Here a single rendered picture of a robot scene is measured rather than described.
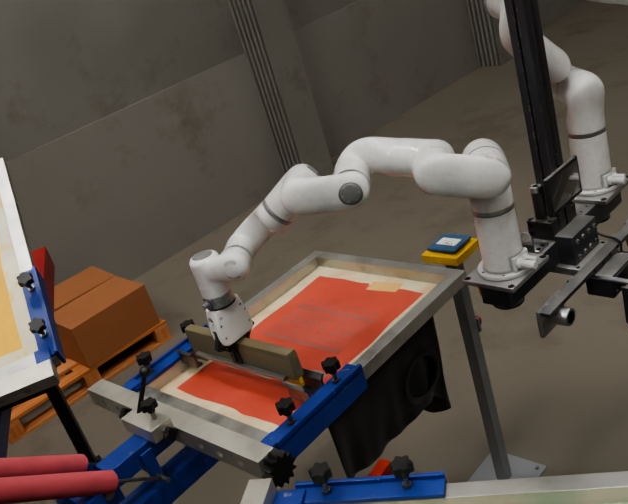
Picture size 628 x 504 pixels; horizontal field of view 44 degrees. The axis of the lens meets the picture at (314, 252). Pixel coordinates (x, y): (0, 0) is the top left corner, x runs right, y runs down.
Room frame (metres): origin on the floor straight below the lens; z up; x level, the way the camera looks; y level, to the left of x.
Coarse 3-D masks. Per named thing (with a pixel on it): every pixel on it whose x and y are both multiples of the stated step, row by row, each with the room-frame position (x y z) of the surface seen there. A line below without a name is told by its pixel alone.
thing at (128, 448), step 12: (132, 444) 1.49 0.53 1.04; (144, 444) 1.48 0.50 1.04; (156, 444) 1.50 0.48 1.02; (168, 444) 1.51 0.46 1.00; (108, 456) 1.48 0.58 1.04; (120, 456) 1.46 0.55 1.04; (132, 456) 1.45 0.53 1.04; (156, 456) 1.49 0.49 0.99; (96, 468) 1.46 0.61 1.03; (108, 468) 1.43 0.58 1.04; (120, 468) 1.43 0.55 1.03; (132, 468) 1.45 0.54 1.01
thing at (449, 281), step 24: (312, 264) 2.27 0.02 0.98; (336, 264) 2.22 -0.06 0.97; (360, 264) 2.14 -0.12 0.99; (384, 264) 2.08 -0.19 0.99; (408, 264) 2.03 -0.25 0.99; (288, 288) 2.19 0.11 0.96; (456, 288) 1.86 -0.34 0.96; (408, 312) 1.77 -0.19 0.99; (432, 312) 1.78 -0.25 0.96; (384, 336) 1.69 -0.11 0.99; (408, 336) 1.70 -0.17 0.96; (360, 360) 1.62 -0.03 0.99; (384, 360) 1.63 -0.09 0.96; (192, 408) 1.64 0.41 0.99; (240, 432) 1.48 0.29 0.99; (264, 432) 1.45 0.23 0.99
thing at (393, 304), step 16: (352, 304) 1.97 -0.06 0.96; (368, 304) 1.94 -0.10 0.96; (384, 304) 1.91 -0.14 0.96; (400, 304) 1.88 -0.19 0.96; (384, 320) 1.82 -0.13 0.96; (368, 336) 1.77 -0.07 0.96; (304, 352) 1.79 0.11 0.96; (320, 352) 1.77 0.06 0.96; (352, 352) 1.72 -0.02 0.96; (320, 368) 1.69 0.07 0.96; (256, 384) 1.71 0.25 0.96; (272, 384) 1.69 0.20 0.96; (240, 400) 1.66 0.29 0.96; (256, 400) 1.64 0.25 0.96; (272, 400) 1.62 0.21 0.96; (256, 416) 1.57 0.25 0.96; (272, 416) 1.55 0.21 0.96
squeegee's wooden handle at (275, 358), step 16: (192, 336) 1.84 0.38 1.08; (208, 336) 1.79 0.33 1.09; (208, 352) 1.81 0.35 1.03; (224, 352) 1.75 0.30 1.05; (240, 352) 1.70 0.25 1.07; (256, 352) 1.65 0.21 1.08; (272, 352) 1.60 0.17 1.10; (288, 352) 1.57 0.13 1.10; (272, 368) 1.62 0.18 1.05; (288, 368) 1.57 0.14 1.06
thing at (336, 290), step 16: (304, 288) 2.16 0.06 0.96; (320, 288) 2.13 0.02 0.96; (336, 288) 2.09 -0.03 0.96; (352, 288) 2.06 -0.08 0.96; (288, 304) 2.09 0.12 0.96; (272, 320) 2.02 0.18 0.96; (256, 336) 1.96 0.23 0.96; (208, 368) 1.87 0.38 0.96; (224, 368) 1.84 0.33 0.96; (192, 384) 1.81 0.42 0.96; (208, 384) 1.79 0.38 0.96; (224, 384) 1.76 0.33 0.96; (240, 384) 1.74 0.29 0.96; (208, 400) 1.71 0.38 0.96; (224, 400) 1.69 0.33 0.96
